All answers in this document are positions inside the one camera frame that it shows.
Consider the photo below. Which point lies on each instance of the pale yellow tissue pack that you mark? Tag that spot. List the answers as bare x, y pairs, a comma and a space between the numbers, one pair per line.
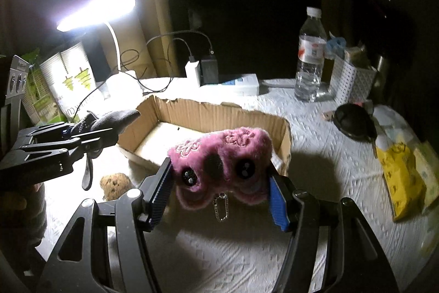
425, 173

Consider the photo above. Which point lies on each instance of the black round pouch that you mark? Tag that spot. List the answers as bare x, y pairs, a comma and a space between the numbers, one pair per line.
353, 121

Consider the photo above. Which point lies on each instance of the brown cardboard box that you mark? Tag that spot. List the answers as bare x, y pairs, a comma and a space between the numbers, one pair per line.
205, 121

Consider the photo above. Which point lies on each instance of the clear plastic water bottle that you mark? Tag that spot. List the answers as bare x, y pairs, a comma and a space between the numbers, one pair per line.
310, 56

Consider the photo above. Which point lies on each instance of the yellow tissue packet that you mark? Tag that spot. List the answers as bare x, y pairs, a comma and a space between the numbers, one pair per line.
399, 176

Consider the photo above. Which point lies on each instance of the white paper cup stack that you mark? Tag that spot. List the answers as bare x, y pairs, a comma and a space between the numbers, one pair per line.
72, 76

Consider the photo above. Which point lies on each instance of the white perforated basket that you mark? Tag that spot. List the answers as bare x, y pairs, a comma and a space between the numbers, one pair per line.
353, 78

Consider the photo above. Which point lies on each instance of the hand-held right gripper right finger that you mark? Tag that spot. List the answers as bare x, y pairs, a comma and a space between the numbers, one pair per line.
279, 203

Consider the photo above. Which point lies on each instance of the grey sock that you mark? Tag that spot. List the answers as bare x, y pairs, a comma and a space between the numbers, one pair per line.
109, 119

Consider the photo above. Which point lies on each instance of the brown plush ball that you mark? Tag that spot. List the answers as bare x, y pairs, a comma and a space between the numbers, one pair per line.
115, 186

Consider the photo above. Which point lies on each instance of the steel cup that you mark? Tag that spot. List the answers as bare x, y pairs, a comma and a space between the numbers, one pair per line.
380, 71

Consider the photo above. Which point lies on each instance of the pink plush toy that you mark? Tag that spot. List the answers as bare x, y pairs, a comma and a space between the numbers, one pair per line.
223, 166

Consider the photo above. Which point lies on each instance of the blue plastic bag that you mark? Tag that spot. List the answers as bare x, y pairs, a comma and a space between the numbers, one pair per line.
336, 44

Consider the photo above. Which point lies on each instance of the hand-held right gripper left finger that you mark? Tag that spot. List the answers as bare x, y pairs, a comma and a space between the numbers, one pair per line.
160, 198

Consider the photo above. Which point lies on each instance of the white wrapped packets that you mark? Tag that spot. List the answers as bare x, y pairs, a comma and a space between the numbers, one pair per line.
391, 128

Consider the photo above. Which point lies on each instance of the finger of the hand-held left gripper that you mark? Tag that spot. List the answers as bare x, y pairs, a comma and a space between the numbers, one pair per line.
51, 155
44, 131

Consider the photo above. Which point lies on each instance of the black charger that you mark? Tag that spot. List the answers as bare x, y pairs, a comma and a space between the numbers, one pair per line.
209, 68

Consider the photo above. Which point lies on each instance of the white embossed tablecloth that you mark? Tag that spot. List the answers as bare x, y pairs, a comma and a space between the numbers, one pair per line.
240, 251

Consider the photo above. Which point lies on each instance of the person's left hand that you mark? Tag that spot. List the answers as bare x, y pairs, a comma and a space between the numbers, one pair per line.
32, 214

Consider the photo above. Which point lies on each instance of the white desk lamp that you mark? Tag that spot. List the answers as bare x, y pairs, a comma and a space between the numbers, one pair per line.
103, 11

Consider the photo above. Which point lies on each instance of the white charger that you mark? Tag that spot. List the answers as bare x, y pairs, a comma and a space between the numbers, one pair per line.
192, 70

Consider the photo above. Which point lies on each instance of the white blue tissue box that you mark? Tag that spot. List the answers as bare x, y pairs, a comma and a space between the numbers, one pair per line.
240, 84

